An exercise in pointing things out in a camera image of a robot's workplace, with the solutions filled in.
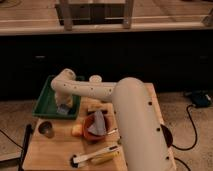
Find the grey sponge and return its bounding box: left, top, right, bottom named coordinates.
left=57, top=104, right=70, bottom=115

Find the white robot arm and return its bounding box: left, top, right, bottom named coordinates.
left=51, top=72, right=172, bottom=171

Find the green plastic tray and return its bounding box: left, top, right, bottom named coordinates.
left=32, top=75, right=81, bottom=120

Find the red bowl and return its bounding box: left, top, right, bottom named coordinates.
left=82, top=114, right=111, bottom=141

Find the small metal cup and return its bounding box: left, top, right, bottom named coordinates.
left=38, top=121, right=54, bottom=138

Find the yellow orange toy fruit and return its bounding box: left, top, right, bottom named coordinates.
left=71, top=124, right=83, bottom=137

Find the grey cloth in bowl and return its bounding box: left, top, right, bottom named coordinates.
left=88, top=110, right=106, bottom=136

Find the yellow corn toy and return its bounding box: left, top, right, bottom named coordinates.
left=90, top=151, right=119, bottom=165

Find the shiny copper bowl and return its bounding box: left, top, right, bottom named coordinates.
left=161, top=125, right=173, bottom=147

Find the dark blue object on floor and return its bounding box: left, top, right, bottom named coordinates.
left=185, top=91, right=212, bottom=108

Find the black table side bracket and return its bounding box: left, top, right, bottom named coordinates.
left=18, top=124, right=33, bottom=171

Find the black cable left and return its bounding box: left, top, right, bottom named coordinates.
left=0, top=129, right=24, bottom=150

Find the black cable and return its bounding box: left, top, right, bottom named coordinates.
left=0, top=129, right=24, bottom=150
left=171, top=104, right=199, bottom=151

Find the wooden chair frame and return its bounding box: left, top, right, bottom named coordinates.
left=55, top=0, right=134, bottom=31

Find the black cable right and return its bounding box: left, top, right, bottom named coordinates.
left=171, top=104, right=199, bottom=151

